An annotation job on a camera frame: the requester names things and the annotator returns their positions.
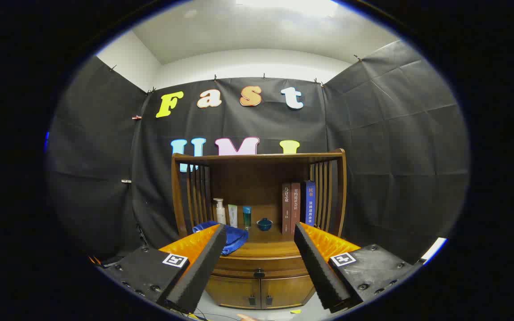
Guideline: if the wooden countertop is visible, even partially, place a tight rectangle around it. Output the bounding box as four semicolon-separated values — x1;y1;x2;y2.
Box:
221;218;341;258

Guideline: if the wooden cabinet door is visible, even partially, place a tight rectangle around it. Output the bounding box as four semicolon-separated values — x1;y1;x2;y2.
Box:
205;276;262;309
261;275;315;309

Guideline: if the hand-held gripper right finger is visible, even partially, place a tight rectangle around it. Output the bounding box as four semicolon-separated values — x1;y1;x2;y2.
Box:
294;222;423;313

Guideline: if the dark brown book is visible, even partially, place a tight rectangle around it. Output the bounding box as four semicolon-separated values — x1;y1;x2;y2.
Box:
282;183;292;235

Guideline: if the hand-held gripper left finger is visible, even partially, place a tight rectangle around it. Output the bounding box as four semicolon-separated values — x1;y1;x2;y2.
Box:
98;224;228;314

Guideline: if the blue book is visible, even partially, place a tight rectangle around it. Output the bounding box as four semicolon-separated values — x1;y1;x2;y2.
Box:
301;180;316;226

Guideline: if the wooden drawer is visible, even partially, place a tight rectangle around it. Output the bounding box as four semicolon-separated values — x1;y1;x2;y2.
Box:
211;255;310;279

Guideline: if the wooden cabinet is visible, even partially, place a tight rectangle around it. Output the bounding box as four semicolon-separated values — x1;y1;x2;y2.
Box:
171;148;347;310

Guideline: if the white pump bottle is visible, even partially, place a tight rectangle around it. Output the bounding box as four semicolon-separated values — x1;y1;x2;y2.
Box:
213;198;227;225

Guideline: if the reddish brown book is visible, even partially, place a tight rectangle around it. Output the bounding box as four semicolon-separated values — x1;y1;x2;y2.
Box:
290;182;301;235

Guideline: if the blue folded towel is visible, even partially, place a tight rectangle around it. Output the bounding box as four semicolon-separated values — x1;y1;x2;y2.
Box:
192;221;249;256

